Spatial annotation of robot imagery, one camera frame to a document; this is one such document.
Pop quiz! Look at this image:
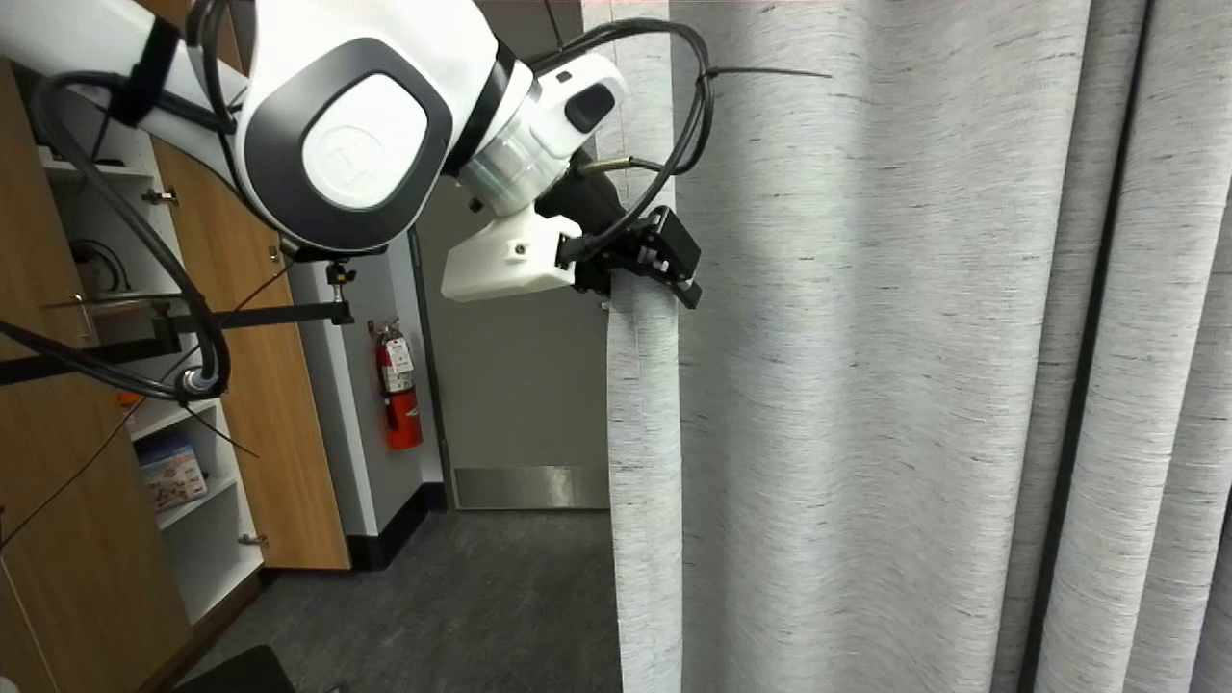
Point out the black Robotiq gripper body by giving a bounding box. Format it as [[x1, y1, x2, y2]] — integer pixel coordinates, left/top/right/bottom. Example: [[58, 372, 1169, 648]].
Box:
[[534, 162, 664, 282]]

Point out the light grey fabric curtain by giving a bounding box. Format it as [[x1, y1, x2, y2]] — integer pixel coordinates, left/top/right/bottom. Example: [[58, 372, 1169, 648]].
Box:
[[1025, 0, 1232, 693], [576, 0, 1096, 693]]

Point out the grey door with kick plate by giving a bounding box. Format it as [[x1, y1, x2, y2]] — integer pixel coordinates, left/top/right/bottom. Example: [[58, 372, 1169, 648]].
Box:
[[413, 175, 617, 516]]

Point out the thin black zip tie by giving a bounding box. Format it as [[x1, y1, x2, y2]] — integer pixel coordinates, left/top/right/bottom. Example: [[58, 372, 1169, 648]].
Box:
[[699, 60, 837, 85]]

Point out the red fire extinguisher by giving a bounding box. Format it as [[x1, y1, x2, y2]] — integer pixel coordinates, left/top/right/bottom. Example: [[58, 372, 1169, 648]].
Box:
[[366, 313, 429, 457]]

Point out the black tripod cross bar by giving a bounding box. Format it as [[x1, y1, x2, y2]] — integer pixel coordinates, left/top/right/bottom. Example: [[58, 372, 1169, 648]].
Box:
[[0, 297, 358, 390]]

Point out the open wooden cabinet door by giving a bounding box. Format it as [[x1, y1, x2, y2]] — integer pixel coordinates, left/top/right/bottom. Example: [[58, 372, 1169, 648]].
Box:
[[132, 0, 354, 579]]

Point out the small printed cardboard box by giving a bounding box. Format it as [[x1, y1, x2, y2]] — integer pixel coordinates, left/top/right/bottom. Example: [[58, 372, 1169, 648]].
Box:
[[135, 440, 213, 516]]

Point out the white shelf unit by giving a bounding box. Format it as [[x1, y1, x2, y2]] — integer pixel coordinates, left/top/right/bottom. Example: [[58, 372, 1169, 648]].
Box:
[[0, 73, 270, 626]]

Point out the black flat object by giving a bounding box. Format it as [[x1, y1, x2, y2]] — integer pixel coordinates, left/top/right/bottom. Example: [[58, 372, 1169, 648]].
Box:
[[171, 643, 309, 693]]

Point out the wooden cabinet side panel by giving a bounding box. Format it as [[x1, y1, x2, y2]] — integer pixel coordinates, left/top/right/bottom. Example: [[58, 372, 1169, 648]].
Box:
[[0, 60, 196, 693]]

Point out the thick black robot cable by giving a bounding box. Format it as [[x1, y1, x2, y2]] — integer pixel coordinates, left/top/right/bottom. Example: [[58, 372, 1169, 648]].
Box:
[[0, 68, 236, 404]]

